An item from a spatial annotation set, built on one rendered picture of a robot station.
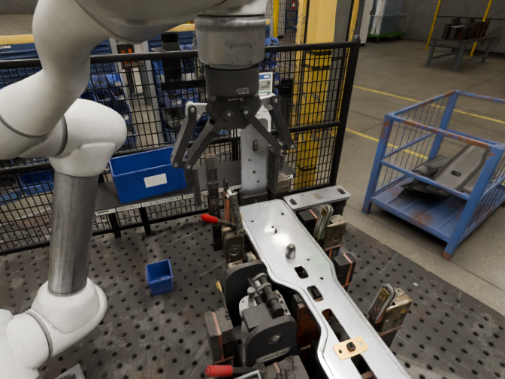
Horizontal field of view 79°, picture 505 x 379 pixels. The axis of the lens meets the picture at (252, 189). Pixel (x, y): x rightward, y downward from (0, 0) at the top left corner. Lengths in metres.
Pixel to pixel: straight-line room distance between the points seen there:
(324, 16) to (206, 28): 1.22
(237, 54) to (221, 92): 0.05
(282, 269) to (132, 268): 0.76
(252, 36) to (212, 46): 0.05
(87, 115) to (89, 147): 0.07
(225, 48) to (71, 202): 0.63
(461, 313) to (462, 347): 0.16
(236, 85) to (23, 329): 0.88
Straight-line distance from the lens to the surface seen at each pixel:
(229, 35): 0.40
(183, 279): 1.41
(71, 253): 0.98
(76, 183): 0.88
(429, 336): 1.38
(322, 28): 1.60
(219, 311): 0.82
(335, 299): 0.97
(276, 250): 1.07
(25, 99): 0.65
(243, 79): 0.42
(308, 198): 1.34
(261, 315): 0.72
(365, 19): 13.31
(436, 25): 13.35
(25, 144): 0.74
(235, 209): 0.99
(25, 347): 1.07
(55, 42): 0.37
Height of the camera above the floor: 1.75
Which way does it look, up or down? 33 degrees down
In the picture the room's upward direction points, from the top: straight up
